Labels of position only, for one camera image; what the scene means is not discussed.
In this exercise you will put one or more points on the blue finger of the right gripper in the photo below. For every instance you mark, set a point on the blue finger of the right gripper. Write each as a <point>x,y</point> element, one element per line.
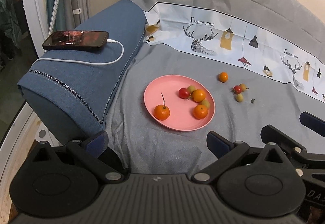
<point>312,122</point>

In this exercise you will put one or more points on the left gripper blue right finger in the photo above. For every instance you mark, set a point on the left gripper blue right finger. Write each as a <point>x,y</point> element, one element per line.
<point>228,156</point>

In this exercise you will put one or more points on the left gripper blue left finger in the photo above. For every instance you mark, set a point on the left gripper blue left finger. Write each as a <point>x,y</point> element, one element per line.
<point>95,156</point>

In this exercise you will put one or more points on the large orange mandarin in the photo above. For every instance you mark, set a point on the large orange mandarin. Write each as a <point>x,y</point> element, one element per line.
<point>200,112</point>

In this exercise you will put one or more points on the yellow longan front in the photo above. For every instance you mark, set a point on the yellow longan front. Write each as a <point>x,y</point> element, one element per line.
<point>239,97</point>

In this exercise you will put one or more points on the red cherry tomato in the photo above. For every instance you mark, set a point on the red cherry tomato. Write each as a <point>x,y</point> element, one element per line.
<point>184,93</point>
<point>237,90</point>

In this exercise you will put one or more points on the yellow longan with stem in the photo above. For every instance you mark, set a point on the yellow longan with stem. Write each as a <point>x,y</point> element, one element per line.
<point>243,87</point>

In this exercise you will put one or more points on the orange mandarin with stem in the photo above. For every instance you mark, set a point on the orange mandarin with stem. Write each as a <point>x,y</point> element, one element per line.
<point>162,112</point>

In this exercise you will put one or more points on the pink round plate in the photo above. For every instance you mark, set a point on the pink round plate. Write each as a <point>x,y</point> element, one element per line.
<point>165,89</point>

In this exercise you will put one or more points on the blue sofa armrest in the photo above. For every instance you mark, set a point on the blue sofa armrest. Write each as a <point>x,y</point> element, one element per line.
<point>71,91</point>

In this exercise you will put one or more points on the grey printed sofa cover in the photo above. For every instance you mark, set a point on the grey printed sofa cover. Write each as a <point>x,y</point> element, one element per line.
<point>275,47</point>

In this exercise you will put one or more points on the black smartphone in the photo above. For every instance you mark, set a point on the black smartphone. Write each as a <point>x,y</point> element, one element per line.
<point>76,40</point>

